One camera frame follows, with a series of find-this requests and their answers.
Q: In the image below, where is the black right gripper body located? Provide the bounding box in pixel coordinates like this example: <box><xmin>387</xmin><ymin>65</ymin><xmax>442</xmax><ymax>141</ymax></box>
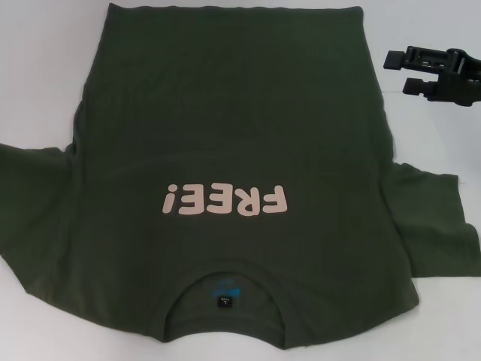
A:
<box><xmin>431</xmin><ymin>46</ymin><xmax>481</xmax><ymax>109</ymax></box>

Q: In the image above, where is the dark green FREE t-shirt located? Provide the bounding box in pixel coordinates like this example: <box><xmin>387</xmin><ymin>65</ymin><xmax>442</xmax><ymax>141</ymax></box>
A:
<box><xmin>0</xmin><ymin>2</ymin><xmax>481</xmax><ymax>336</ymax></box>

